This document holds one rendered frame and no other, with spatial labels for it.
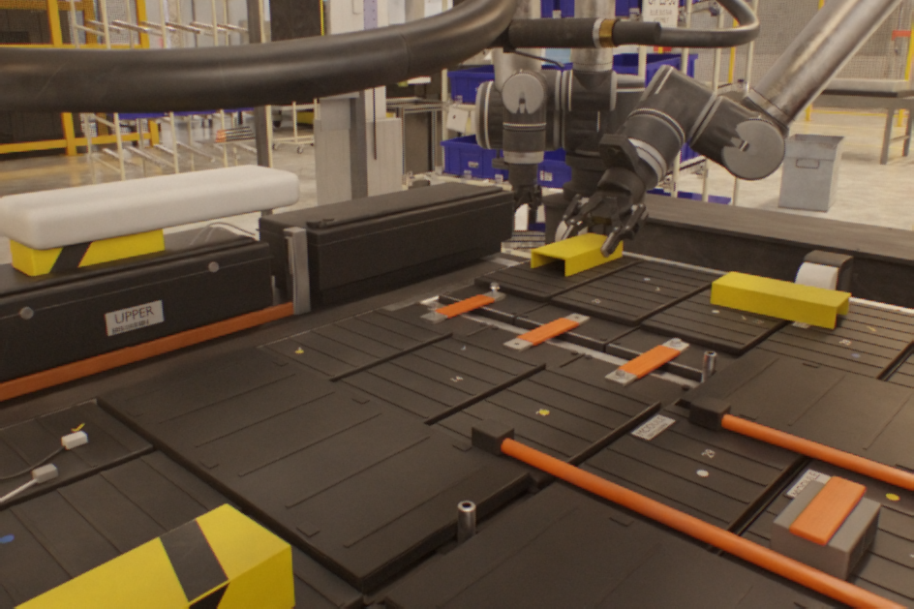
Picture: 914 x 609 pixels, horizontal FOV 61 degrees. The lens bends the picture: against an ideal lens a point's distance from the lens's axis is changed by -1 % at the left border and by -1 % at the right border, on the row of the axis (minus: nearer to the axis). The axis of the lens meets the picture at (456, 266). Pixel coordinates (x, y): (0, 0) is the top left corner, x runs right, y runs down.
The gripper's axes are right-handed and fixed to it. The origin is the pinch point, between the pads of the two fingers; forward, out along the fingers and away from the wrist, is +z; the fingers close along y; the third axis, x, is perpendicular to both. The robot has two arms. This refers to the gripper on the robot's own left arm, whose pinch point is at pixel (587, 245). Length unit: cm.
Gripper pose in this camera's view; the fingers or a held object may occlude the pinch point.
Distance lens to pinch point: 130.3
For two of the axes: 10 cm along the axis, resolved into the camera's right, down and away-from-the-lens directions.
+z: -5.2, 7.7, -3.6
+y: -7.3, -1.9, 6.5
